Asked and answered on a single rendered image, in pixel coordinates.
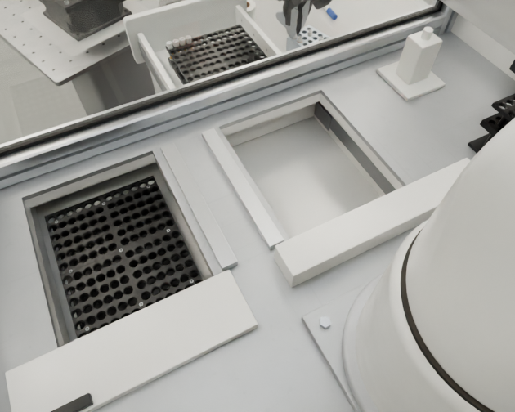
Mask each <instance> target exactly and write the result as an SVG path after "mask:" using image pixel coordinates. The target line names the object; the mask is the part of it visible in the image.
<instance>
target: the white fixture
mask: <svg viewBox="0 0 515 412"><path fill-rule="evenodd" d="M441 45H442V40H441V39H440V38H438V37H437V36H436V35H435V34H434V33H433V28H431V27H425V28H424V29H423V31H420V32H418V33H415V34H411V35H409V36H408V37H407V39H406V41H405V45H404V48H403V51H402V53H401V58H400V60H399V61H398V62H395V63H392V64H390V65H386V66H384V67H381V68H379V69H377V73H378V74H379V75H380V76H381V77H382V78H383V79H384V80H385V81H386V82H387V83H388V84H389V85H390V86H391V87H392V88H394V89H395V90H396V91H397V92H398V93H399V94H400V95H401V96H402V97H403V98H404V99H405V100H406V101H410V100H413V99H414V98H417V97H419V96H423V95H425V94H428V93H429V92H433V91H436V90H437V89H440V88H442V87H444V86H445V85H446V84H445V83H444V82H443V81H442V80H441V79H439V78H438V77H437V76H436V75H435V74H434V73H433V72H432V71H431V69H432V66H433V63H434V61H435V59H436V57H437V54H438V52H439V50H440V47H441Z"/></svg>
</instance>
